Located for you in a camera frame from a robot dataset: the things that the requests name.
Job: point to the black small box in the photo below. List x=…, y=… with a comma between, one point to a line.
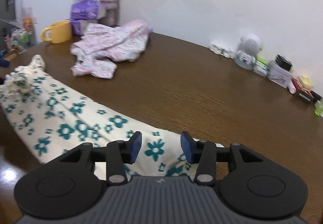
x=304, y=97

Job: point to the yellow mug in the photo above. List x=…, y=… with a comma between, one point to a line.
x=61, y=32

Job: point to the clear wrapped colourful toys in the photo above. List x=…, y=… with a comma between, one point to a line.
x=24, y=32

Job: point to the purple tissue pack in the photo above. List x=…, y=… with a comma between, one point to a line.
x=80, y=27
x=84, y=9

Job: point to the green white small box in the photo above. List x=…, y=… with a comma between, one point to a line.
x=262, y=62

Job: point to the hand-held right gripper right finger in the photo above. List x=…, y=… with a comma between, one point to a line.
x=186, y=147

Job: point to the cream green floral dress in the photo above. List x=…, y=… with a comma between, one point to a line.
x=63, y=117

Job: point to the black small device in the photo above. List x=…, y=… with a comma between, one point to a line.
x=283, y=62

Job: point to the pink white tube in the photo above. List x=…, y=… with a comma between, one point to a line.
x=292, y=87

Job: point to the pink floral garment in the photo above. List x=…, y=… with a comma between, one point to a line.
x=113, y=42

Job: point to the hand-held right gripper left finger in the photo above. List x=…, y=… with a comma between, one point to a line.
x=136, y=147

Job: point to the white robot figure speaker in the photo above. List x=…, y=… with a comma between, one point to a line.
x=248, y=44

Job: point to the green clear bottle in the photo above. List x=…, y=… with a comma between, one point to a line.
x=319, y=109

